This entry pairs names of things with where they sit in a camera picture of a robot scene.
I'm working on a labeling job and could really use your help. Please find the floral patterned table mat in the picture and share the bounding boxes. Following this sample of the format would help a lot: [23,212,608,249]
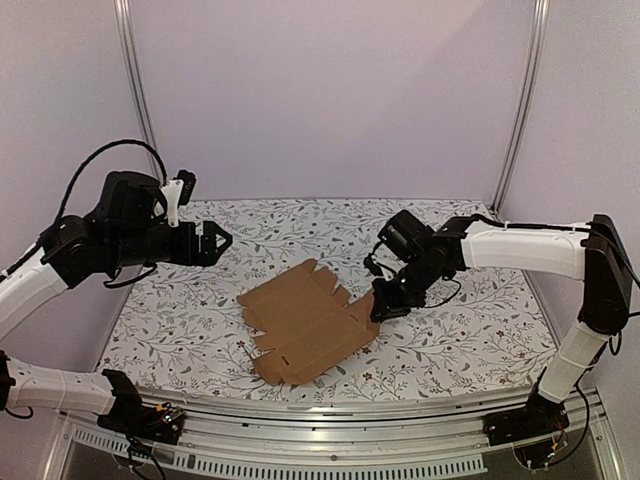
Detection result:
[100,199,556,403]

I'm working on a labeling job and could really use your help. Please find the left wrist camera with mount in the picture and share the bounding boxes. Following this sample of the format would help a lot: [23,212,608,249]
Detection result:
[154,169,197,228]

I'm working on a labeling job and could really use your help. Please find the brown cardboard box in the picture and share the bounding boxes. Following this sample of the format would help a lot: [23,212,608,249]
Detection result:
[237,259,380,385]

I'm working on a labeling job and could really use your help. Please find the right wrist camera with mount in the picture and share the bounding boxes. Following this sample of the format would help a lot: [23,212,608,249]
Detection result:
[363,240,399,281]

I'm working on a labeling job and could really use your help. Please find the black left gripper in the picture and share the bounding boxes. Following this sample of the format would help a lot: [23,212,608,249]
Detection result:
[109,219,233,268]

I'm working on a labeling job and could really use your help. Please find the right aluminium corner post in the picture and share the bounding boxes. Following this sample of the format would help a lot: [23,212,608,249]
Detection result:
[488,0,551,214]

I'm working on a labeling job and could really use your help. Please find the aluminium corner post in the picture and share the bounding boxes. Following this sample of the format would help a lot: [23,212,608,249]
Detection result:
[488,0,551,214]
[112,0,166,181]

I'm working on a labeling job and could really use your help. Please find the aluminium front rail frame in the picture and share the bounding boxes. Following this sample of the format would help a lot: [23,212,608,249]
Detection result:
[44,388,627,479]

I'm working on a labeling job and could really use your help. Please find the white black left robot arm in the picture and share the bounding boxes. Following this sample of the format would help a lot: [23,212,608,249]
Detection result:
[1,170,233,434]

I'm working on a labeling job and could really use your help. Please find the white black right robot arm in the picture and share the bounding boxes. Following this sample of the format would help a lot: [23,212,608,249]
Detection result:
[371,210,639,436]

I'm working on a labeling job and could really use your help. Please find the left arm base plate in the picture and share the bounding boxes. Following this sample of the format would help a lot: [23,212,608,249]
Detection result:
[97,369,185,445]

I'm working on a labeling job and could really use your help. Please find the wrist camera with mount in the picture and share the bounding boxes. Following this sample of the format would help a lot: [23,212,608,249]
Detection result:
[154,169,197,228]
[363,240,399,281]

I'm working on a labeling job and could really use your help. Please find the left aluminium corner post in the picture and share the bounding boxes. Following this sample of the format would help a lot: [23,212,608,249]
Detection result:
[112,0,166,181]

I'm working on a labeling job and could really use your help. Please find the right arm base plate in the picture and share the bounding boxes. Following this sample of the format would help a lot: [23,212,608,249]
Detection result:
[482,385,570,470]

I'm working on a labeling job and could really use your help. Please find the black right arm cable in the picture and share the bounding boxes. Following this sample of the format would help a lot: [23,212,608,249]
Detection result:
[364,213,596,311]

